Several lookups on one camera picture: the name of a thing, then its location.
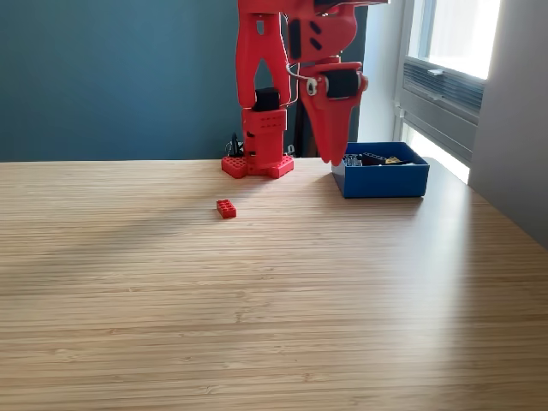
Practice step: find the white window frame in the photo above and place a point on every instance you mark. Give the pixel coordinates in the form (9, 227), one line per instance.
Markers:
(417, 25)

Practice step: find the black folded stand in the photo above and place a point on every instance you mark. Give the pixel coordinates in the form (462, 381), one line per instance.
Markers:
(306, 145)

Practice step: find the small yellow toy digger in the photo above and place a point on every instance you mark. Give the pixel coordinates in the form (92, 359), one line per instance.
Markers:
(377, 158)

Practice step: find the small red brick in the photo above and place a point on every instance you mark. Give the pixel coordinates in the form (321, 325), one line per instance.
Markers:
(226, 209)

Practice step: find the black table clamp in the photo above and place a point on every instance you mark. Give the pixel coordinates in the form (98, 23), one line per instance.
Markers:
(291, 149)
(234, 147)

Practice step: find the blue plastic bin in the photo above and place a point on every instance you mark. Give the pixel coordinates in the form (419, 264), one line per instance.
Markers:
(385, 184)

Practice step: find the grey window vent grille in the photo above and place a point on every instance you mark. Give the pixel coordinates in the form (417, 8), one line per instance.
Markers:
(445, 87)

